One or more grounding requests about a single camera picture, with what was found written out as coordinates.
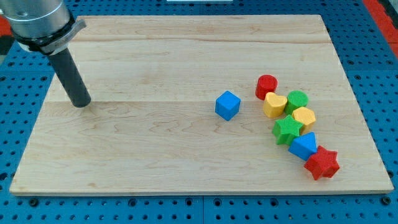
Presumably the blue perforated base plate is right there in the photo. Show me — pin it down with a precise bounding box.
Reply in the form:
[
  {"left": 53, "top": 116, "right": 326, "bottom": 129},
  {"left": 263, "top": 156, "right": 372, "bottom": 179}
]
[{"left": 1, "top": 0, "right": 397, "bottom": 223}]

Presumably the red cylinder block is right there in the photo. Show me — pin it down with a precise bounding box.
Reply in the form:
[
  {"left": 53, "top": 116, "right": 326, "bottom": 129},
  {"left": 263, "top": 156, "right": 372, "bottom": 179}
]
[{"left": 255, "top": 74, "right": 278, "bottom": 100}]

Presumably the yellow hexagon block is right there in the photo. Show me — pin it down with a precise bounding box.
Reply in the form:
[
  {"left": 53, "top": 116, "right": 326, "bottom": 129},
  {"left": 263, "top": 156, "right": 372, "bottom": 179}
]
[{"left": 292, "top": 106, "right": 317, "bottom": 134}]

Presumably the green cylinder block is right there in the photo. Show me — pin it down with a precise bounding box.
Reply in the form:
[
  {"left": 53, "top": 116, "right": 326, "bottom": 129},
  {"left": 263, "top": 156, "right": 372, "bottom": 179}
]
[{"left": 284, "top": 90, "right": 309, "bottom": 114}]

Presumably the yellow heart block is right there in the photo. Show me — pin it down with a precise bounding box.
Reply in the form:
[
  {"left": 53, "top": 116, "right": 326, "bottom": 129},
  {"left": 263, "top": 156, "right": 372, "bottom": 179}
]
[{"left": 263, "top": 92, "right": 287, "bottom": 118}]

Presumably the blue triangle block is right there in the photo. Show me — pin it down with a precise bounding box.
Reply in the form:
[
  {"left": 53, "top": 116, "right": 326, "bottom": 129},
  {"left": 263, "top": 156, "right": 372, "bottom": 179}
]
[{"left": 288, "top": 132, "right": 317, "bottom": 161}]

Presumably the light wooden board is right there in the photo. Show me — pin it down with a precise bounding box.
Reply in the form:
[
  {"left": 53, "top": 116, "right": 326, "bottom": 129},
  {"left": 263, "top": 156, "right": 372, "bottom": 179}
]
[{"left": 9, "top": 15, "right": 394, "bottom": 196}]

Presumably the green star block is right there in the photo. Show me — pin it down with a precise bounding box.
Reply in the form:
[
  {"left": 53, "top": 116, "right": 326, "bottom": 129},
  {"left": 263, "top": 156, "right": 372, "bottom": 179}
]
[{"left": 272, "top": 114, "right": 303, "bottom": 146}]

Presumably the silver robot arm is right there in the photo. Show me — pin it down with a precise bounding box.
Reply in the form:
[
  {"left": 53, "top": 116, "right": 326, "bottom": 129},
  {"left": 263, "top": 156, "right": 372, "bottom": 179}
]
[{"left": 1, "top": 0, "right": 86, "bottom": 55}]

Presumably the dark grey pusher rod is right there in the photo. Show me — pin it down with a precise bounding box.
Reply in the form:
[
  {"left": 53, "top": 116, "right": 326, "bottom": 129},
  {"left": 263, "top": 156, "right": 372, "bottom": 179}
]
[{"left": 47, "top": 48, "right": 91, "bottom": 108}]

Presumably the blue cube block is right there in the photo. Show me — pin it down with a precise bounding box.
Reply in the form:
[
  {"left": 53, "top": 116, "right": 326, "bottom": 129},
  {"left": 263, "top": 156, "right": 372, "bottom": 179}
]
[{"left": 215, "top": 91, "right": 241, "bottom": 121}]

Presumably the red star block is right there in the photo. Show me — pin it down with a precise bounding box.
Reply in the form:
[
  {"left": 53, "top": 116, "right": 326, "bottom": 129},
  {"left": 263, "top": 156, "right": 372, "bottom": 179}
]
[{"left": 304, "top": 146, "right": 340, "bottom": 180}]

